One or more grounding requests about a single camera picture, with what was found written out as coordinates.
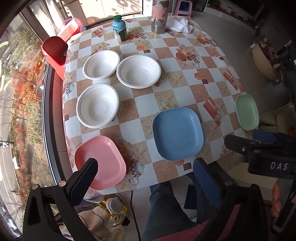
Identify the pink plastic chair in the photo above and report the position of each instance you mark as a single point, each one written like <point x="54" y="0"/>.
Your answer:
<point x="69" y="26"/>

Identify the beige cushion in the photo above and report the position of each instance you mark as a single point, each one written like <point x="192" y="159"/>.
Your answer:
<point x="275" y="117"/>

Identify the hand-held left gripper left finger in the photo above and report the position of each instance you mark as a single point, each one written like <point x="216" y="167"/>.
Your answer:
<point x="81" y="185"/>

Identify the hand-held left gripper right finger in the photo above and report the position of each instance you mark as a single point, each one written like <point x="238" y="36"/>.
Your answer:
<point x="204" y="178"/>

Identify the red plastic chair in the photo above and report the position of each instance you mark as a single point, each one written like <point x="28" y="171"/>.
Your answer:
<point x="55" y="52"/>

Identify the pink and silver thermos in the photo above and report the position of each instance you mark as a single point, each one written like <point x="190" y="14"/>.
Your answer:
<point x="159" y="18"/>

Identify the yellow and white object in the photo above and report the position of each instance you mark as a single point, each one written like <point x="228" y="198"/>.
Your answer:
<point x="114" y="206"/>

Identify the black window frame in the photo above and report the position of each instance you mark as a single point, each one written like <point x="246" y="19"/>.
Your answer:
<point x="49" y="115"/>

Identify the pink square plate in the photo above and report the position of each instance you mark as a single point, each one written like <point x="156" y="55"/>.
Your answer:
<point x="107" y="151"/>

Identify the dark blue flat object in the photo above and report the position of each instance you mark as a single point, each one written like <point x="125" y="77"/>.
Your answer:
<point x="191" y="198"/>

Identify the round wooden side table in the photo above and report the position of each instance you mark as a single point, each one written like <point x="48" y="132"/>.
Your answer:
<point x="263" y="60"/>

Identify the person's blue jeans leg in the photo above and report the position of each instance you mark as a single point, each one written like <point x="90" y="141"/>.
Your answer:
<point x="164" y="213"/>

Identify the white crumpled cloth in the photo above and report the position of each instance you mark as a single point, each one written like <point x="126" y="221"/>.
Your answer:
<point x="179" y="24"/>

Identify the beige towel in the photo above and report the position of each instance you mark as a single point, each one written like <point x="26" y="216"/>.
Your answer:
<point x="99" y="222"/>

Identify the person's red garment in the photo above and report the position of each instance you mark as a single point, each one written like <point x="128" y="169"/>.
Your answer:
<point x="180" y="235"/>

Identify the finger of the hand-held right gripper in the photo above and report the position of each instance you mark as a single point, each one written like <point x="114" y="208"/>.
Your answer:
<point x="238" y="144"/>
<point x="263" y="136"/>

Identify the person's right hand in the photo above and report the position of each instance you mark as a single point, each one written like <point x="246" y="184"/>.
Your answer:
<point x="275" y="197"/>

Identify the blue square plate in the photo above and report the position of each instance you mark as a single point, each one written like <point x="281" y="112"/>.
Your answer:
<point x="178" y="133"/>

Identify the green-capped drink bottle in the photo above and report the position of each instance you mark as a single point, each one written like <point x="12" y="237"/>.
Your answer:
<point x="119" y="29"/>

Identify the checkered printed tablecloth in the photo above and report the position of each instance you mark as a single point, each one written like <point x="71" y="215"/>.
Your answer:
<point x="143" y="102"/>

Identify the purple plastic stool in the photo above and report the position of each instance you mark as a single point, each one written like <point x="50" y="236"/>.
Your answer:
<point x="185" y="7"/>

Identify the white paper bowl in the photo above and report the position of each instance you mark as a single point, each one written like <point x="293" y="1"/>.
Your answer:
<point x="97" y="105"/>
<point x="138" y="71"/>
<point x="101" y="64"/>

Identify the green square plate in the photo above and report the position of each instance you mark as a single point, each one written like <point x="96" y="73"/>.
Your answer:
<point x="246" y="111"/>

